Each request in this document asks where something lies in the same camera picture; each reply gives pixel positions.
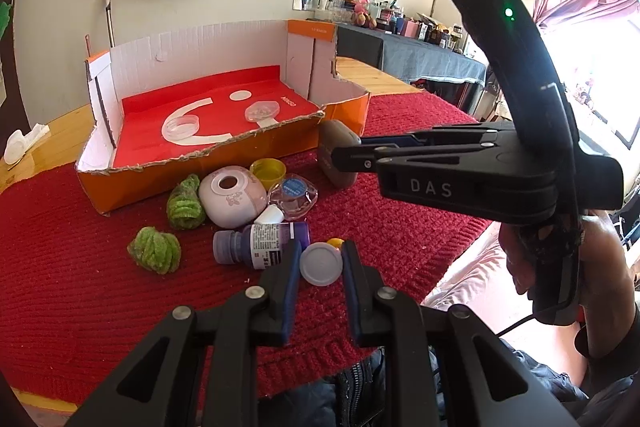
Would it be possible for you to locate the clear round dish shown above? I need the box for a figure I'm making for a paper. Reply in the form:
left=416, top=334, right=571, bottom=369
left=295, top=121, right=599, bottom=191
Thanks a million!
left=162, top=114, right=200, bottom=138

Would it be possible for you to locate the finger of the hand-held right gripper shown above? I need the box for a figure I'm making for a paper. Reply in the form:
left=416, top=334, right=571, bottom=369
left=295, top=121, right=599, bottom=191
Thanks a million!
left=360, top=121, right=517, bottom=150
left=331, top=141, right=502, bottom=174

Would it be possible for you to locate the orange and white cardboard box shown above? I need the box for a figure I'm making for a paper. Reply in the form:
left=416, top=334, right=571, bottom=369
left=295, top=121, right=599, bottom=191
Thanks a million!
left=76, top=19, right=372, bottom=217

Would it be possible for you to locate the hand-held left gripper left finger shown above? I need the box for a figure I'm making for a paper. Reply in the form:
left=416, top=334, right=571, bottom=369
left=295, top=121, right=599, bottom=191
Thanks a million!
left=65, top=239, right=303, bottom=427

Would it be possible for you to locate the table with denim cloth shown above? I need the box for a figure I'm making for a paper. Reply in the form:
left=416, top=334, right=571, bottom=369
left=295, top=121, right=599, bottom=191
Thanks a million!
left=336, top=21, right=488, bottom=88

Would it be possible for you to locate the yellow plastic cup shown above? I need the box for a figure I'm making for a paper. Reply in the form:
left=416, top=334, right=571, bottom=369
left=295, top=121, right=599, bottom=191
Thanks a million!
left=249, top=158, right=287, bottom=188

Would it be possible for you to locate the person's right forearm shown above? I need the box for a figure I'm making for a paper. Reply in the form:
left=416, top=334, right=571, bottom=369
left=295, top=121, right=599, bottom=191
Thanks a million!
left=580, top=209, right=638, bottom=360

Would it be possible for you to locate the pink plush toy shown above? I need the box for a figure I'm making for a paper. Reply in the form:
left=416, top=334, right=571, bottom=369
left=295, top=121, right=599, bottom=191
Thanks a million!
left=352, top=0, right=376, bottom=28

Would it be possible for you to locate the white round lid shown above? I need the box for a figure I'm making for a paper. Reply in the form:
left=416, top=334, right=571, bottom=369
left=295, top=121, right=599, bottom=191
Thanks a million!
left=299, top=242, right=344, bottom=288

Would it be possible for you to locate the brown rounded case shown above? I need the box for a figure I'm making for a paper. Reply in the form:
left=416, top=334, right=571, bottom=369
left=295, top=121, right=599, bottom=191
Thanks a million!
left=317, top=119, right=362, bottom=188

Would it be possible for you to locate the clear plastic container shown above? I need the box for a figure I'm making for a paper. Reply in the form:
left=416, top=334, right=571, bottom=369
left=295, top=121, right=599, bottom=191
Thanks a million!
left=244, top=100, right=281, bottom=122

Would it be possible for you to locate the black cable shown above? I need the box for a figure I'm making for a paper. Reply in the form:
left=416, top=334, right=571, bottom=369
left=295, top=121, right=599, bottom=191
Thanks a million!
left=497, top=304, right=553, bottom=337

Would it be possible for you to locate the clear bottle with blue label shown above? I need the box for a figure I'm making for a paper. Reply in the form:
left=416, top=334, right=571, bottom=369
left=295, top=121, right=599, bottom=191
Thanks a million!
left=254, top=174, right=319, bottom=225

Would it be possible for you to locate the red knitted blanket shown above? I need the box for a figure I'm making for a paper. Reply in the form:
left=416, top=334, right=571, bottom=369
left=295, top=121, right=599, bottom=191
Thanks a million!
left=0, top=89, right=501, bottom=408

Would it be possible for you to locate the mop handle with orange tip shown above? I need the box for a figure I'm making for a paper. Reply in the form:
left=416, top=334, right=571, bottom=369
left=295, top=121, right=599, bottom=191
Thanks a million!
left=102, top=0, right=117, bottom=48

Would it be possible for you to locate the white folded cloth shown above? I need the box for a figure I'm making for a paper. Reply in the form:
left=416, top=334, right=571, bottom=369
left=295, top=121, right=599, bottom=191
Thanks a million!
left=4, top=123, right=51, bottom=165

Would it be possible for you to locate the red paper liner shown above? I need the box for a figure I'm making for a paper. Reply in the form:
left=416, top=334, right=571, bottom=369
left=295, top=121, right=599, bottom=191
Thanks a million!
left=112, top=66, right=323, bottom=170

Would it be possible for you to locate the row of cosmetic bottles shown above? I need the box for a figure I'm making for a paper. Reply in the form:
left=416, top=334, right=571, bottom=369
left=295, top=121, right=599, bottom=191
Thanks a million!
left=314, top=0, right=481, bottom=58

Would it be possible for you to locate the purple bottle with white label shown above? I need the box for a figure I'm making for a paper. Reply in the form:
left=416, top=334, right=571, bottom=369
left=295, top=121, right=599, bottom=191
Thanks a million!
left=212, top=221, right=312, bottom=270

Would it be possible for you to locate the pink floral bedsheet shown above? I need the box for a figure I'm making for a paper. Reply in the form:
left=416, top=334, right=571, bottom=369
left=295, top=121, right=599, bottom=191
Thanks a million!
left=425, top=227, right=586, bottom=388

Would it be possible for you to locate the person's right hand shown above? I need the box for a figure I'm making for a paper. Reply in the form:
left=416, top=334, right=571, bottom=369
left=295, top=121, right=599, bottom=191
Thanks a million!
left=499, top=223, right=540, bottom=303

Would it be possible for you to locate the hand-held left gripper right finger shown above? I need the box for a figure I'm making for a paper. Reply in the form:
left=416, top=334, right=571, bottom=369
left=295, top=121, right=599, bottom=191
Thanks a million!
left=341, top=239, right=581, bottom=427

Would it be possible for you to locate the green fuzzy ball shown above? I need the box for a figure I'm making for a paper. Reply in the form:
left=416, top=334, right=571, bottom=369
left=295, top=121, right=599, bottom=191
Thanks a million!
left=166, top=173, right=206, bottom=230
left=127, top=226, right=182, bottom=276

